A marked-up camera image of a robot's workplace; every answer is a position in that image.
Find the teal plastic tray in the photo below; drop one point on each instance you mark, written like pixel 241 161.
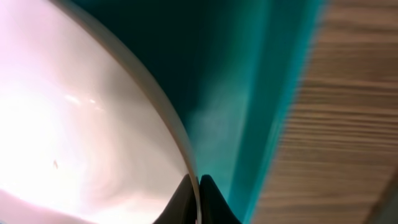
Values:
pixel 230 68

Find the pink plate with rice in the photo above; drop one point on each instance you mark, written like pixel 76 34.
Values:
pixel 87 134

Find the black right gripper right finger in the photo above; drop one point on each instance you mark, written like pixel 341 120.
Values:
pixel 214 207

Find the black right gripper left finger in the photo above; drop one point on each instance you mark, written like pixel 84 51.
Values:
pixel 182 207

